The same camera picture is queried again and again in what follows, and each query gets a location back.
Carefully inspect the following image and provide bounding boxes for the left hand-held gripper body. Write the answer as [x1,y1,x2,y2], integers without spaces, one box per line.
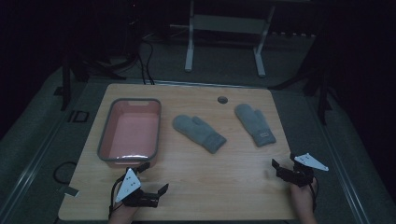
[115,167,160,208]

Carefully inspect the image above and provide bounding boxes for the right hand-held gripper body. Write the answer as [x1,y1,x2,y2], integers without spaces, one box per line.
[276,152,330,189]

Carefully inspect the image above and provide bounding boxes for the person's right hand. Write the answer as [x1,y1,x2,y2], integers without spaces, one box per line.
[290,179,318,217]

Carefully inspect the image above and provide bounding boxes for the person's left hand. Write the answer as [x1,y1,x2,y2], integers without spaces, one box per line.
[107,203,140,224]

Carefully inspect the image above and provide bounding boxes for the pink basin with grey rim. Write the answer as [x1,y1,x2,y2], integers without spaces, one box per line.
[96,97,163,169]

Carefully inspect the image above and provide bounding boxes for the grey mitten with label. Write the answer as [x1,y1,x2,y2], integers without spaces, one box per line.
[233,103,277,147]

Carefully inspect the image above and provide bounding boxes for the plain grey mitten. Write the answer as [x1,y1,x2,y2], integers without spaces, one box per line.
[172,114,227,155]

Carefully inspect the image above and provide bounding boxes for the black metal stand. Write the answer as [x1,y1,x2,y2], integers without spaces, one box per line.
[60,46,139,112]
[270,29,334,126]

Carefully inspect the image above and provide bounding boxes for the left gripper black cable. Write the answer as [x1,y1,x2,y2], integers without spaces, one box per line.
[107,173,129,218]

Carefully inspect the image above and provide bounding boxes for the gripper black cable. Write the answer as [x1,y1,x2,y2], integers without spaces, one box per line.
[107,173,129,218]
[309,176,318,213]

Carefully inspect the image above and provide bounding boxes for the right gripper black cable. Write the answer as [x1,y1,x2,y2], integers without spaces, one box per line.
[309,176,318,213]

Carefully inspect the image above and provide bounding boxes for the black cable loop on floor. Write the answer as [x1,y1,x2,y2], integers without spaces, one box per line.
[52,161,78,185]

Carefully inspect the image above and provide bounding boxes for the black cables on floor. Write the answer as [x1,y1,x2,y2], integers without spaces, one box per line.
[137,38,156,86]

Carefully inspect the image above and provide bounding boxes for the white metal desk frame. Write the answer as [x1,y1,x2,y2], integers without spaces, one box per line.
[169,0,276,78]

